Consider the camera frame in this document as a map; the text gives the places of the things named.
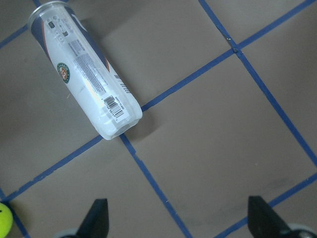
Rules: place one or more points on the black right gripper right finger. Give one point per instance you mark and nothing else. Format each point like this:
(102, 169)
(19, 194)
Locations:
(264, 222)

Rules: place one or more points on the middle tennis ball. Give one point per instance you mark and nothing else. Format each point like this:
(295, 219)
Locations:
(6, 220)

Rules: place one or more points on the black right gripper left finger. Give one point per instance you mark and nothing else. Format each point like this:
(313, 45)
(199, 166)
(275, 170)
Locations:
(96, 222)

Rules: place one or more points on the tennis ball can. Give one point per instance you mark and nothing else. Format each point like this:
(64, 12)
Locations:
(102, 95)

